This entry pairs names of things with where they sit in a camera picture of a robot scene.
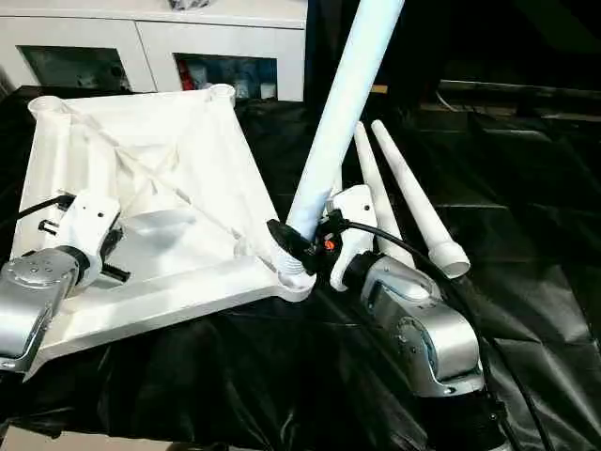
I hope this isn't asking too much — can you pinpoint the white plastic table top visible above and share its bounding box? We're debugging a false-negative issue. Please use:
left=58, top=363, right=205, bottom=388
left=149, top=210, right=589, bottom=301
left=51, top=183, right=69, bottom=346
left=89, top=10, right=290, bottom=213
left=19, top=85, right=316, bottom=379

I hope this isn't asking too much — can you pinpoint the black work mat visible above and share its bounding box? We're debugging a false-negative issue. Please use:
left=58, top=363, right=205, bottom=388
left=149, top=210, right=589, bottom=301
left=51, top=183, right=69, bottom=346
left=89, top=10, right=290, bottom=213
left=0, top=85, right=601, bottom=451

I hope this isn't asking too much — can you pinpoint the white cabinet with glass doors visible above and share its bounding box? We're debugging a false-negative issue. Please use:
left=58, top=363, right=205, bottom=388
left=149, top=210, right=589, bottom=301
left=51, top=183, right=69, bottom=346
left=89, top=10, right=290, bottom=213
left=0, top=0, right=309, bottom=102

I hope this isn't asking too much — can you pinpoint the dark low shelf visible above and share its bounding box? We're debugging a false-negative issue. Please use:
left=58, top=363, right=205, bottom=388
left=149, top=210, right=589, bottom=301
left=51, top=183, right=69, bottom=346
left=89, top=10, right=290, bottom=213
left=437, top=80, right=601, bottom=112

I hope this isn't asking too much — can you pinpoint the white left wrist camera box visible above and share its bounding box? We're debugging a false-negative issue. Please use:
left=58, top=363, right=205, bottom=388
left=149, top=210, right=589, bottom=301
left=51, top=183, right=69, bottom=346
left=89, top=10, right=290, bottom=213
left=54, top=190, right=124, bottom=275

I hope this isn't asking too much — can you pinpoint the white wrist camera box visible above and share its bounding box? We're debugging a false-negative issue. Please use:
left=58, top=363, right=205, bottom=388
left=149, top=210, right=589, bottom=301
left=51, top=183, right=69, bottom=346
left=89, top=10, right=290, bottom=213
left=326, top=185, right=379, bottom=291
left=54, top=190, right=124, bottom=275

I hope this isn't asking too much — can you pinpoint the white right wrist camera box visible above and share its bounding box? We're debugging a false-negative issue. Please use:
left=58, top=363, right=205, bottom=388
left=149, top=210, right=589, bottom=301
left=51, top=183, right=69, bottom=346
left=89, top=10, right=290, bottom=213
left=326, top=185, right=379, bottom=291

